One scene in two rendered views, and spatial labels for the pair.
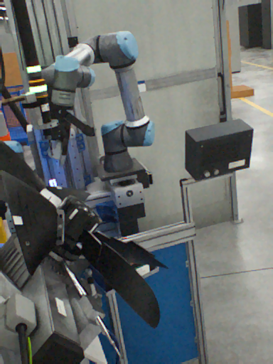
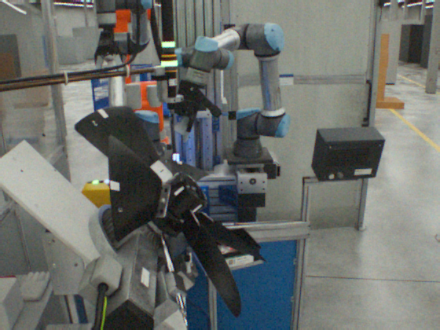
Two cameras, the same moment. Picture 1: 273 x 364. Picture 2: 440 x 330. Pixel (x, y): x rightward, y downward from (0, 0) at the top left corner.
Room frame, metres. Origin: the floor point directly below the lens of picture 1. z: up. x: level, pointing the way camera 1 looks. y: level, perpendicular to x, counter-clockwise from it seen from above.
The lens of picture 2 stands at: (0.06, -0.08, 1.64)
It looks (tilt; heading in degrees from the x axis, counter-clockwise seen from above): 20 degrees down; 10
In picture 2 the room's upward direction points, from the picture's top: 1 degrees counter-clockwise
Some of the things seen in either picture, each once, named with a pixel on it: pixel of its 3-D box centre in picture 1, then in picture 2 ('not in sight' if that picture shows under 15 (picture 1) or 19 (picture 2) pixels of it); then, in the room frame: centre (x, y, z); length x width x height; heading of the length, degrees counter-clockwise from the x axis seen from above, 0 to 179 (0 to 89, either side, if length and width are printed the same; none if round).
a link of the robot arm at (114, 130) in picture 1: (114, 135); (249, 121); (2.01, 0.07, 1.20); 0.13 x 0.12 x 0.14; 68
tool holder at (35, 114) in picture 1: (40, 109); (167, 83); (1.15, 0.23, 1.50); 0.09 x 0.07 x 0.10; 140
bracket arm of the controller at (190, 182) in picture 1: (206, 178); (330, 179); (1.67, -0.30, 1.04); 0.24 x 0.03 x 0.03; 105
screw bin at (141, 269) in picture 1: (120, 265); (225, 249); (1.39, 0.11, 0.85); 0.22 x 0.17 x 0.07; 118
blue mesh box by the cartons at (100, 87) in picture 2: not in sight; (123, 89); (7.99, 3.15, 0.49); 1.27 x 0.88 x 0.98; 179
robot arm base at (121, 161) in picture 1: (116, 158); (247, 144); (2.01, 0.08, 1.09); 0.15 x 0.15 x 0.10
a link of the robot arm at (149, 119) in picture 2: (8, 155); (145, 124); (1.91, 0.57, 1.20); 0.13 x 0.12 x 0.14; 109
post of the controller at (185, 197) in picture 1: (185, 201); (306, 199); (1.64, -0.20, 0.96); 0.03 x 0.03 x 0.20; 15
